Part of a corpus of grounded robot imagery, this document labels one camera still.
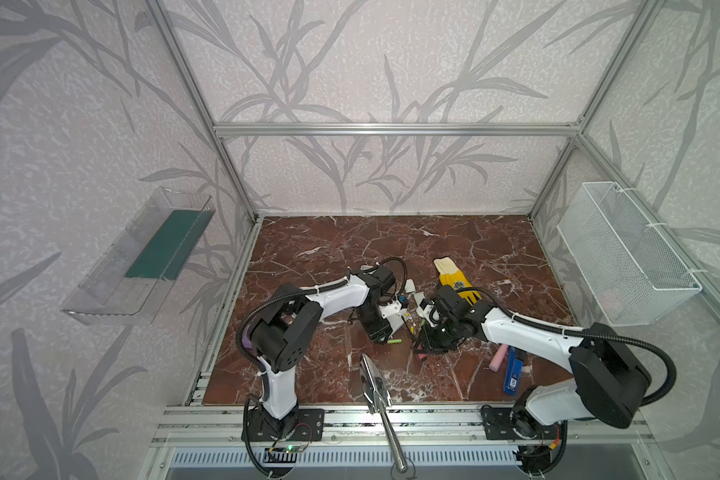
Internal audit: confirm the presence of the white green-screen remote control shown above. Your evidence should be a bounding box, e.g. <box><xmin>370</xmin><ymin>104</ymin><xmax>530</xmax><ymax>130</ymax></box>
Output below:
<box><xmin>387</xmin><ymin>312</ymin><xmax>410</xmax><ymax>333</ymax></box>

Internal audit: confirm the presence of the yellow black work glove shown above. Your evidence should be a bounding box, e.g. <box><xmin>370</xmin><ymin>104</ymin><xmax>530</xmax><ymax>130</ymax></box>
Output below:
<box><xmin>433</xmin><ymin>257</ymin><xmax>480</xmax><ymax>304</ymax></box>

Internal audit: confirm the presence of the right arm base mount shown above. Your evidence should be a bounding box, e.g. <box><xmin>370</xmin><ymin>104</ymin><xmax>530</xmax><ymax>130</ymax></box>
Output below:
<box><xmin>480</xmin><ymin>405</ymin><xmax>567</xmax><ymax>444</ymax></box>

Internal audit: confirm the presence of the clear plastic wall shelf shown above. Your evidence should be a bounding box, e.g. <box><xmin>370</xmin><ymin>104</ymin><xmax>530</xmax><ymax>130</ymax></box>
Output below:
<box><xmin>61</xmin><ymin>187</ymin><xmax>216</xmax><ymax>326</ymax></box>

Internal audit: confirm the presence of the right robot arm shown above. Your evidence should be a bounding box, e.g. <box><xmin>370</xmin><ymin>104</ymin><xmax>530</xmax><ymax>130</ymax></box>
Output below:
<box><xmin>416</xmin><ymin>285</ymin><xmax>678</xmax><ymax>438</ymax></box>

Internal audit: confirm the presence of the white wire wall basket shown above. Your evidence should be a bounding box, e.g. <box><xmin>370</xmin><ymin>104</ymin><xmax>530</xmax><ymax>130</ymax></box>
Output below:
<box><xmin>557</xmin><ymin>181</ymin><xmax>702</xmax><ymax>326</ymax></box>

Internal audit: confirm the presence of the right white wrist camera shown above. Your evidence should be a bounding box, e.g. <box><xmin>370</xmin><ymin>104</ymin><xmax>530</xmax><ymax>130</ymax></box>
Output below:
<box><xmin>416</xmin><ymin>298</ymin><xmax>435</xmax><ymax>318</ymax></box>

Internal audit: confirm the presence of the metal trowel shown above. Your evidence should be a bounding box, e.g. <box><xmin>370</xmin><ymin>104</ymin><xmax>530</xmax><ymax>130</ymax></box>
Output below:
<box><xmin>360</xmin><ymin>353</ymin><xmax>408</xmax><ymax>473</ymax></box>

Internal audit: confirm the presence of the blue lighter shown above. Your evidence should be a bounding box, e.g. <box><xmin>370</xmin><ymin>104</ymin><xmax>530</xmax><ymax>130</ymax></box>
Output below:
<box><xmin>502</xmin><ymin>347</ymin><xmax>526</xmax><ymax>396</ymax></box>

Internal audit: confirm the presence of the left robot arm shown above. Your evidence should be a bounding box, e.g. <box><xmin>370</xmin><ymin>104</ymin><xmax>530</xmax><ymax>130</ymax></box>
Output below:
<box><xmin>237</xmin><ymin>264</ymin><xmax>402</xmax><ymax>422</ymax></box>

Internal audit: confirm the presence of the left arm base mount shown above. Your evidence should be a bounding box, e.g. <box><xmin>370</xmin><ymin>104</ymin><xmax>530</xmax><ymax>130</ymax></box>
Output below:
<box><xmin>242</xmin><ymin>407</ymin><xmax>326</xmax><ymax>442</ymax></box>

